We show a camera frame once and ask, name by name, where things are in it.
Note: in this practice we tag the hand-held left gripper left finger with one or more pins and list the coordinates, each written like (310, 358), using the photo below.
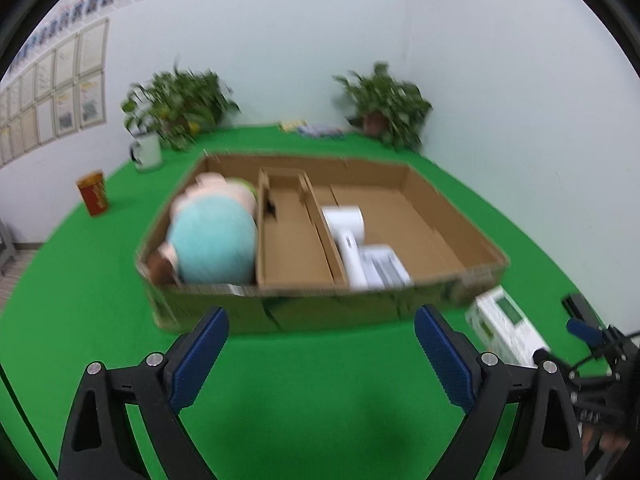
(200, 355)

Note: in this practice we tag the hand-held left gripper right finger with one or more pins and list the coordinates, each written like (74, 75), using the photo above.
(445, 355)

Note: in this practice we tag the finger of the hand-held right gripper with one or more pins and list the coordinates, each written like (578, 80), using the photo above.
(580, 305)
(582, 329)

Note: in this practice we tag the large white box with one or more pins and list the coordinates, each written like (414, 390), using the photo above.
(505, 325)

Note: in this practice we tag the small white box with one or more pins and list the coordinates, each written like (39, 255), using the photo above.
(387, 267)

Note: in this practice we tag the teal plush toy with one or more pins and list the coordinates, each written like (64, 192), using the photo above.
(212, 240)

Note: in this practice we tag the brown cardboard box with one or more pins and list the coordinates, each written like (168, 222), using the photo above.
(295, 240)

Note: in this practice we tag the white handheld device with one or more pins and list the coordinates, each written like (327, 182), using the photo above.
(347, 240)

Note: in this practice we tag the person's right hand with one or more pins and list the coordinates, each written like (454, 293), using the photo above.
(612, 442)

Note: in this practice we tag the red can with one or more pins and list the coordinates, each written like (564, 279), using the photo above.
(93, 192)

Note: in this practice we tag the white mug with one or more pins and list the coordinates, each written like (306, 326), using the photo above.
(147, 152)

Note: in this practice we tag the grey furniture piece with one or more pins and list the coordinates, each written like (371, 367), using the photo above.
(6, 247)

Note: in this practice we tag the green potted plant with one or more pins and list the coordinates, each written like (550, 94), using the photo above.
(180, 105)
(390, 102)

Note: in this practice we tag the stack of booklets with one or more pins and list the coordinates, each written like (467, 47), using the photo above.
(310, 128)

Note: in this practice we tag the grid of framed certificates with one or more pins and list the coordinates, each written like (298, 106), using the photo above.
(65, 90)

